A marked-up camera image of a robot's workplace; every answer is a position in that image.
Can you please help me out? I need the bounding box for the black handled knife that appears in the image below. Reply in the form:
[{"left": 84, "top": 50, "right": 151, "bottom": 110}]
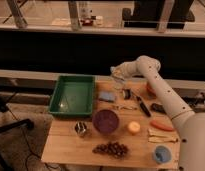
[{"left": 132, "top": 91, "right": 151, "bottom": 117}]

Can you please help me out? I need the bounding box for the silver fork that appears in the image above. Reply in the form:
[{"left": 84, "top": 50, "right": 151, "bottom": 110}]
[{"left": 112, "top": 105, "right": 137, "bottom": 110}]

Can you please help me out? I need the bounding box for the black remote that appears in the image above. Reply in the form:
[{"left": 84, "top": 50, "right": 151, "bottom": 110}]
[{"left": 151, "top": 103, "right": 166, "bottom": 113}]

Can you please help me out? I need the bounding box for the blue paper cup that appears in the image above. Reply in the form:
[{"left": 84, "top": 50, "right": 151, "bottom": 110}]
[{"left": 152, "top": 146, "right": 172, "bottom": 164}]

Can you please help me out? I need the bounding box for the orange carrot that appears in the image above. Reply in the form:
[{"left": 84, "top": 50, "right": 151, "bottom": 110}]
[{"left": 150, "top": 120, "right": 175, "bottom": 132}]

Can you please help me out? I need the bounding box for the bunch of dark grapes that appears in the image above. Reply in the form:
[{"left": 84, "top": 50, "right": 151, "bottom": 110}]
[{"left": 92, "top": 142, "right": 129, "bottom": 158}]

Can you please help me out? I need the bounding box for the small metallic cup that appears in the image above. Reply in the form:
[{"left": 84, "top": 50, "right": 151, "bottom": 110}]
[{"left": 74, "top": 122, "right": 88, "bottom": 137}]

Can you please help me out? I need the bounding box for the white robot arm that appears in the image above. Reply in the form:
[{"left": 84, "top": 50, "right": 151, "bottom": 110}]
[{"left": 111, "top": 55, "right": 205, "bottom": 171}]

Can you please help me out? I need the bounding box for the small black white can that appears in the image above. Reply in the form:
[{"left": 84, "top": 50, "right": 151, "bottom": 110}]
[{"left": 122, "top": 89, "right": 131, "bottom": 100}]

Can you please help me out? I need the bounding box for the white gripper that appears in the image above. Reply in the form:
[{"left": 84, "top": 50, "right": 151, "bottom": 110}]
[{"left": 110, "top": 66, "right": 128, "bottom": 81}]

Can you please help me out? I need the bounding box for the red bowl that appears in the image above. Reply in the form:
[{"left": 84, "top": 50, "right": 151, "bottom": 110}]
[{"left": 146, "top": 82, "right": 156, "bottom": 97}]

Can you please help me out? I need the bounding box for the green plastic tray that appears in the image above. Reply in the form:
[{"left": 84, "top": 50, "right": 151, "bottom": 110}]
[{"left": 49, "top": 75, "right": 95, "bottom": 118}]

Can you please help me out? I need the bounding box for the blue towel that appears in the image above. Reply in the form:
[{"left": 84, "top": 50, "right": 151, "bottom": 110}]
[{"left": 98, "top": 92, "right": 116, "bottom": 102}]

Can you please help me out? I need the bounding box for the yellow round fruit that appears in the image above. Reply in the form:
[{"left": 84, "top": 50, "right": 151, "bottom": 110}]
[{"left": 127, "top": 121, "right": 141, "bottom": 135}]

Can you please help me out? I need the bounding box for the purple bowl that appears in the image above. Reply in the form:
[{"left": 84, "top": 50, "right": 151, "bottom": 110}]
[{"left": 92, "top": 109, "right": 119, "bottom": 134}]

